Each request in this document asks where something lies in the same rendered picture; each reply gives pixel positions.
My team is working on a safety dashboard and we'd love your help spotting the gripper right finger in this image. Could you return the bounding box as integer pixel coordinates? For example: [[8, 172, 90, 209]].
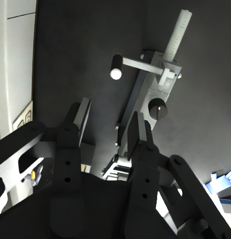
[[120, 111, 231, 239]]

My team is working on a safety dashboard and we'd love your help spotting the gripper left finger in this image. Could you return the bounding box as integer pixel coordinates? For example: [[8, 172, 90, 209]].
[[0, 97, 92, 238]]

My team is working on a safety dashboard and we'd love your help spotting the black dial knob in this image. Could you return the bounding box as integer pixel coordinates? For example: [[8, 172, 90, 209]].
[[147, 98, 169, 121]]

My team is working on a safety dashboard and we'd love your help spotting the grey stepper dispenser body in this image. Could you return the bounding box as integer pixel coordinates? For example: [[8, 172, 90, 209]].
[[101, 50, 183, 182]]

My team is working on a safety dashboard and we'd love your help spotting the white clamp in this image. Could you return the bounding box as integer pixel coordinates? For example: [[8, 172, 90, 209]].
[[159, 66, 177, 86]]

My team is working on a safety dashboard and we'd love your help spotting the grey lever with black grip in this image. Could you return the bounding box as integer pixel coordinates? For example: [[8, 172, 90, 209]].
[[110, 53, 166, 81]]

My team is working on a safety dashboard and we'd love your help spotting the white tool with yellow cap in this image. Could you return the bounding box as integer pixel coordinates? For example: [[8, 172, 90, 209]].
[[21, 164, 44, 187]]

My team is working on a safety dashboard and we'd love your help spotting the white plate with symbols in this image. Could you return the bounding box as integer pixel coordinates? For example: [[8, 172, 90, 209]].
[[12, 100, 34, 132]]

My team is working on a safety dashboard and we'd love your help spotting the blue and white box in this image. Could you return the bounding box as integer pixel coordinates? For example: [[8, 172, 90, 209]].
[[203, 169, 231, 215]]

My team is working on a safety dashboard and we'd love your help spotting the white cabinet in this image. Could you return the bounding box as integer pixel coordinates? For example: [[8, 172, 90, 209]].
[[0, 0, 37, 142]]

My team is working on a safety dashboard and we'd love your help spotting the dark blue stand post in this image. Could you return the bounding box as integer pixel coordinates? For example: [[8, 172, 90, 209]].
[[115, 49, 156, 150]]

